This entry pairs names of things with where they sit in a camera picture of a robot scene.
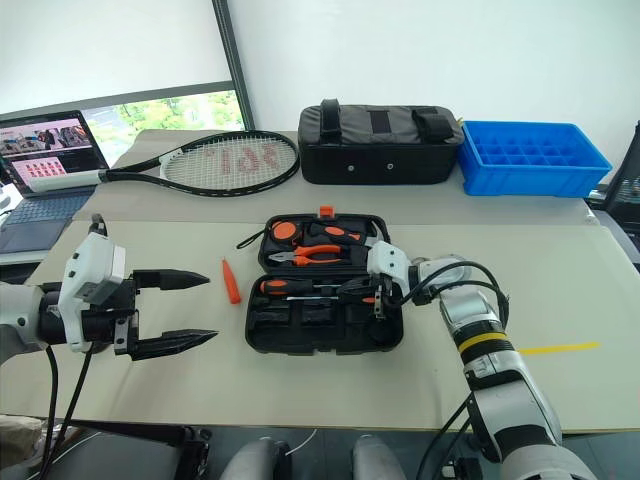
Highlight orange black tape measure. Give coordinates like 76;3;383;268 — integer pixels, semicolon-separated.
235;221;302;251

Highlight black plastic tool case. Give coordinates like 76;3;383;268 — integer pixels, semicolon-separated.
244;205;406;357

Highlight open laptop computer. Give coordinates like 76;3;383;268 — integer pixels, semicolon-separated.
0;110;111;254

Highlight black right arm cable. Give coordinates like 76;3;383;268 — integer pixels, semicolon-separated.
399;258;512;321

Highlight blue plastic divided crate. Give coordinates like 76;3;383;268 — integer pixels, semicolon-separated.
458;120;614;198

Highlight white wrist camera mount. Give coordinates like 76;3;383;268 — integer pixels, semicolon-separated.
365;240;412;297
56;233;126;354

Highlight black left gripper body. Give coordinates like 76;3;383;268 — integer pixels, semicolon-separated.
79;277;142;359

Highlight black equipment under table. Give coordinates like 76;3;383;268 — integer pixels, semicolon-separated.
59;421;212;480

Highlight black fabric bag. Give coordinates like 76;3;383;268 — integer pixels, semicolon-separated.
296;98;466;186

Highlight short orange black screwdriver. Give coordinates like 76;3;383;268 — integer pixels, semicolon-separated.
306;223;363;247

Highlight brown crumpled object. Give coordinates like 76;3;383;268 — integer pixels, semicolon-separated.
0;414;45;467

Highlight thin white cable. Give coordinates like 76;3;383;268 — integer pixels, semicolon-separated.
283;427;320;457

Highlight thin orange black screwdriver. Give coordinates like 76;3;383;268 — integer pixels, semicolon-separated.
284;293;377;306

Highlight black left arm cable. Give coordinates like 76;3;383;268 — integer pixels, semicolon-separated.
38;341;96;480

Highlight orange handled pliers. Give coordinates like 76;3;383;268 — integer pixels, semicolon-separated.
268;243;347;267

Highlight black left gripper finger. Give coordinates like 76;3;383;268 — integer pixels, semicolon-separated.
129;328;221;363
131;268;212;293

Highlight large orange black screwdriver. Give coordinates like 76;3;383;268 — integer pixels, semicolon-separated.
256;277;347;297

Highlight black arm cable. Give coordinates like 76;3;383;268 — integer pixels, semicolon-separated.
38;341;96;480
399;258;512;321

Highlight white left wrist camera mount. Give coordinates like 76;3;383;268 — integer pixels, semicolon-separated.
56;233;126;354

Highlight yellow tape strip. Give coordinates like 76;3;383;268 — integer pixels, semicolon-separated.
516;341;602;357

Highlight dark rounded grey shape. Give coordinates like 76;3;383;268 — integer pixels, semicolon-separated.
351;433;407;480
218;436;292;480

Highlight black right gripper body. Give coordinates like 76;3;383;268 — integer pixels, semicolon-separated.
368;272;402;320

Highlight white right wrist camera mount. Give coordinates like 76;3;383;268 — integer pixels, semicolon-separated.
365;240;412;297

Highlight small orange pointed tool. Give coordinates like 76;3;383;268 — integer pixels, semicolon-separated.
221;257;243;305

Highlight black tennis racket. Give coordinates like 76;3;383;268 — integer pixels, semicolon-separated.
28;130;302;198

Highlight dark window frame post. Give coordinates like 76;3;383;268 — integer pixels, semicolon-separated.
211;0;259;132

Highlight black mesh chair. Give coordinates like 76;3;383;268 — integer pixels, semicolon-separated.
583;118;640;274

